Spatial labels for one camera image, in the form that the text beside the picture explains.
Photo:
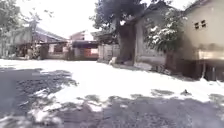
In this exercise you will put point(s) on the grey concrete road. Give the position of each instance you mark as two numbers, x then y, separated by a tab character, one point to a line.
110	80

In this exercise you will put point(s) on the large dark tree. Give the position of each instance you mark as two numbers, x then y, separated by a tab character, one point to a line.
125	40

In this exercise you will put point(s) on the building with red front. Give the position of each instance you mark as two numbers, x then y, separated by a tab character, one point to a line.
83	46

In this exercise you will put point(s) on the grey building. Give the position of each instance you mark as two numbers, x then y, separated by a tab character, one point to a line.
146	53

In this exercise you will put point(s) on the bush with pale flowers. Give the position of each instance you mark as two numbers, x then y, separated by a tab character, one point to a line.
165	35

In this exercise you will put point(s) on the building with dark roof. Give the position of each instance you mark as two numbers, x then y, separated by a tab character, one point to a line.
43	38

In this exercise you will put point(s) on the beige building with small windows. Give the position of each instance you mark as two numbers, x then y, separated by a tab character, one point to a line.
203	36

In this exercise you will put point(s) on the leafy tree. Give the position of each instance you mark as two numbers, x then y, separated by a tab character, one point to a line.
8	13

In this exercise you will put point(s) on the grey fence wall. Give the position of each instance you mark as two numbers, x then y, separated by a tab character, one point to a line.
106	51

